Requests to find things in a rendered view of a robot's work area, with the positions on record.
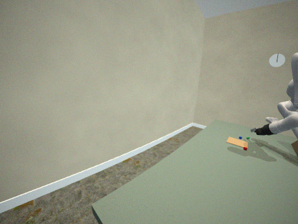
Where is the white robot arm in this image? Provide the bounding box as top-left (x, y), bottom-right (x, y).
top-left (276, 53), bottom-right (298, 140)

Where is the orange square mat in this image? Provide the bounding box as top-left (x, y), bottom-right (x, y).
top-left (227, 137), bottom-right (248, 149)

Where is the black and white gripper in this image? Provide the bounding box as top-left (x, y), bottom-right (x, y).
top-left (251, 117), bottom-right (283, 136)

